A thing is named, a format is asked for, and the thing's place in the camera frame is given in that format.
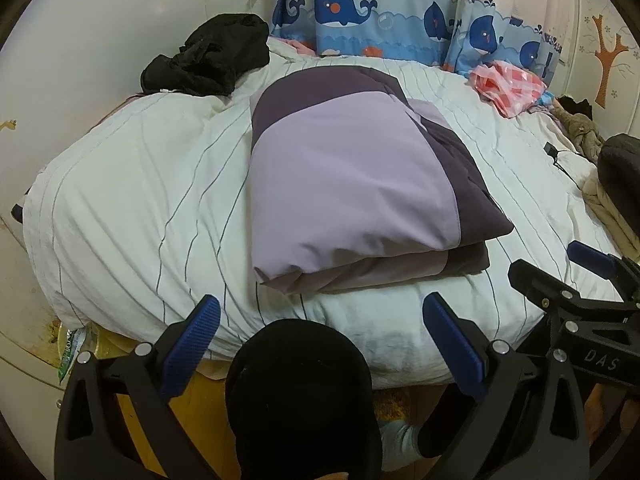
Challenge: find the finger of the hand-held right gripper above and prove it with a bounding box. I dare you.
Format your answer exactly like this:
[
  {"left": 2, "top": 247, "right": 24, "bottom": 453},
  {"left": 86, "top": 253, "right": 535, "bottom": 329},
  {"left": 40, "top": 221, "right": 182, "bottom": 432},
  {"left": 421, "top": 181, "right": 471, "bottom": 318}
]
[
  {"left": 567, "top": 240, "right": 640, "bottom": 301},
  {"left": 507, "top": 259, "right": 586, "bottom": 318}
]

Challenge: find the purple two-tone jacket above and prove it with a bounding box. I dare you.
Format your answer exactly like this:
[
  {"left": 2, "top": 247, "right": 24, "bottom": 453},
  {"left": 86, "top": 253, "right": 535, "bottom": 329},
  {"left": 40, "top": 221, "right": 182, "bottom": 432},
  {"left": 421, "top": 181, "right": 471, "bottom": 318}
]
[{"left": 248, "top": 66, "right": 516, "bottom": 295}]

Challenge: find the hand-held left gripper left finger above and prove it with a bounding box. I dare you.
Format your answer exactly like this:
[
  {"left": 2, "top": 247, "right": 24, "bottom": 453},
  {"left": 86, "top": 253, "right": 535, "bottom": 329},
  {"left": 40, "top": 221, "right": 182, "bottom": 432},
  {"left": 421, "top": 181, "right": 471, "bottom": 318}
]
[{"left": 54, "top": 294, "right": 222, "bottom": 480}]

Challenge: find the beige padded coat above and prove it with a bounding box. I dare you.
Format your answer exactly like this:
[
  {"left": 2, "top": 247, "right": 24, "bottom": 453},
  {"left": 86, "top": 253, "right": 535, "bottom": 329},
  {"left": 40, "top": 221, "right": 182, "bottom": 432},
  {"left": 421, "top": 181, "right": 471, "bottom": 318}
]
[{"left": 552, "top": 107, "right": 608, "bottom": 163}]

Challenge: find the cream blanket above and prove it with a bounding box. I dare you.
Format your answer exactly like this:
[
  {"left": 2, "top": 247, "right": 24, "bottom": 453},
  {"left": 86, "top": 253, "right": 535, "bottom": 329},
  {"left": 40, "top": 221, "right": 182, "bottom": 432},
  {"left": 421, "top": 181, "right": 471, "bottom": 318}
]
[{"left": 582, "top": 162, "right": 640, "bottom": 261}]

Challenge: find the whale print curtain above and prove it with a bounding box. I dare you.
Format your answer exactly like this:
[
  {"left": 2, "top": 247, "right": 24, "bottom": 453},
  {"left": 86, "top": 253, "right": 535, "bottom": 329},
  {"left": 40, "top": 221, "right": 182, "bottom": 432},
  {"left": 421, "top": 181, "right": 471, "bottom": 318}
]
[
  {"left": 442, "top": 0, "right": 566, "bottom": 83},
  {"left": 270, "top": 0, "right": 458, "bottom": 68}
]

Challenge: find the dark grey cloth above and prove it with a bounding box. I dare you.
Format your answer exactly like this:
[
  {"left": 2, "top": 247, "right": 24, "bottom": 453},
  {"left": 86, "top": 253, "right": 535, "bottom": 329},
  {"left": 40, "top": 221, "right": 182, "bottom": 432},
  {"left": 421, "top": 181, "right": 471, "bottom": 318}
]
[{"left": 599, "top": 133, "right": 640, "bottom": 261}]

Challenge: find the white striped duvet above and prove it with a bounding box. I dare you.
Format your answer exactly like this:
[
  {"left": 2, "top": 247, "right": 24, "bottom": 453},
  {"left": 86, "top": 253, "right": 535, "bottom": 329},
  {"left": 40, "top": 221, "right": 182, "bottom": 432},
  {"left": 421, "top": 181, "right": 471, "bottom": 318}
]
[{"left": 22, "top": 35, "right": 631, "bottom": 391}]

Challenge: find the small black cloth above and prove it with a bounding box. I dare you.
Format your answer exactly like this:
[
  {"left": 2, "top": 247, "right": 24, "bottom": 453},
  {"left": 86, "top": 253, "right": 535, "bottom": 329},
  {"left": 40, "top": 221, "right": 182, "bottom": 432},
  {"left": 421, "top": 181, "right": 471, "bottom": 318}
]
[{"left": 555, "top": 95, "right": 593, "bottom": 118}]

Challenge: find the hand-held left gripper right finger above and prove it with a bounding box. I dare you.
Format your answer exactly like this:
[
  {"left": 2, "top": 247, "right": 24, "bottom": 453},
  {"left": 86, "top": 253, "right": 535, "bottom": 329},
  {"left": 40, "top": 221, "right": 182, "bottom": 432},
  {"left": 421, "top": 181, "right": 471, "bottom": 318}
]
[{"left": 421, "top": 292, "right": 591, "bottom": 480}]

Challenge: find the black garment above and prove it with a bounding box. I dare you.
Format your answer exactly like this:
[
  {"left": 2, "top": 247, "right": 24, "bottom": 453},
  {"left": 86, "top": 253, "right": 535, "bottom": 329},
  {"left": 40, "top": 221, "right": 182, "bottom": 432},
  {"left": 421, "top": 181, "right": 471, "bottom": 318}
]
[{"left": 141, "top": 13, "right": 271, "bottom": 98}]

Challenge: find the black charger with cable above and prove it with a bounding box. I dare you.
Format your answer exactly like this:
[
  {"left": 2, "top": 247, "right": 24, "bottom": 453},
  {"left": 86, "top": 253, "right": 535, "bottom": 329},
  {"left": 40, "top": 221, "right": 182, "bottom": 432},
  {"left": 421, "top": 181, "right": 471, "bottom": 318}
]
[{"left": 544, "top": 142, "right": 588, "bottom": 191}]

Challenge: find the yellow woven mat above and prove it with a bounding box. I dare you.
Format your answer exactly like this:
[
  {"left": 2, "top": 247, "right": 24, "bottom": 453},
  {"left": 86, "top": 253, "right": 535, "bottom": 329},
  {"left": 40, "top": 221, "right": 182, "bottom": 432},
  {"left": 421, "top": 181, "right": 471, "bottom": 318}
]
[{"left": 372, "top": 387, "right": 416, "bottom": 423}]

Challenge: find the pink checkered cloth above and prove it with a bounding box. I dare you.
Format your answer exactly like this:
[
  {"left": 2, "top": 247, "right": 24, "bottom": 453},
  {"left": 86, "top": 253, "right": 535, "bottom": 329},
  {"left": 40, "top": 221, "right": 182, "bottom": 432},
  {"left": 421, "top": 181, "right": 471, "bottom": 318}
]
[{"left": 468, "top": 60, "right": 548, "bottom": 119}]

